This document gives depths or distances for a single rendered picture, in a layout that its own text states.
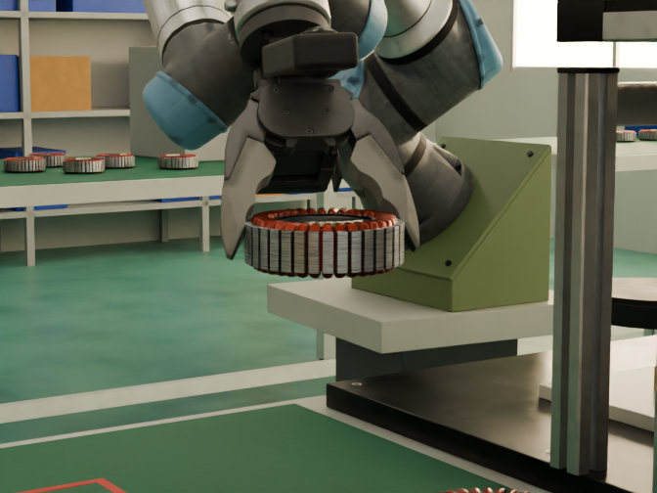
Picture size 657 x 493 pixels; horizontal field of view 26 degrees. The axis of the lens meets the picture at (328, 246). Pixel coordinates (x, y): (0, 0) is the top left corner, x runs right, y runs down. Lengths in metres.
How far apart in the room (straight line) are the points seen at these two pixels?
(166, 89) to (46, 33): 6.75
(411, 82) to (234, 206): 0.78
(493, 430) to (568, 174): 0.24
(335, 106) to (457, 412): 0.29
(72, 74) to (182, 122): 6.23
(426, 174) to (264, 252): 0.87
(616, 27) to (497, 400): 0.41
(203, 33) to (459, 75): 0.55
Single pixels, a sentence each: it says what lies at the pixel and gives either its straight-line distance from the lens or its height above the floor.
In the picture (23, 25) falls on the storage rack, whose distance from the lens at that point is 7.32.
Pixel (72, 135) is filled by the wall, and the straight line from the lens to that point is 8.06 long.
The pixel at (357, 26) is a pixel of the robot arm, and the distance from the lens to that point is 1.23.
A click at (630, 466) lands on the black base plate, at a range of 1.05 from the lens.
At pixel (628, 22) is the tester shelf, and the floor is 1.08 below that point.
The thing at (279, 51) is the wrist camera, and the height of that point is 1.06.
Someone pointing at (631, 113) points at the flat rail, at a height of 1.02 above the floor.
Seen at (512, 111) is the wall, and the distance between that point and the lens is 8.71.
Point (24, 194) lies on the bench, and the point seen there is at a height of 0.73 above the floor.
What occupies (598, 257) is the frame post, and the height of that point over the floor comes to 0.92.
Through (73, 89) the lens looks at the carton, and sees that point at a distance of 7.48.
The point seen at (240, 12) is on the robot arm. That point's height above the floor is 1.09.
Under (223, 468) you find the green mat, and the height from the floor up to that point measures 0.75.
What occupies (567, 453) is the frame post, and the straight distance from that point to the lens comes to 1.03.
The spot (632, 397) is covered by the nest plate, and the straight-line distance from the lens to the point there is 1.20.
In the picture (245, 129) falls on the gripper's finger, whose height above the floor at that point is 1.01.
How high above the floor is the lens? 1.06
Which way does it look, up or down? 8 degrees down
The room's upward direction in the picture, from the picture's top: straight up
